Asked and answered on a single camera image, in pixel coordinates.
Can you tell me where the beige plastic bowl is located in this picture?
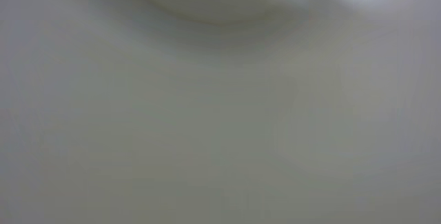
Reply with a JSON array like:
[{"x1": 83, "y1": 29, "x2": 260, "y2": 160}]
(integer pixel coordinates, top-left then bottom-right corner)
[{"x1": 1, "y1": 0, "x2": 440, "y2": 223}]

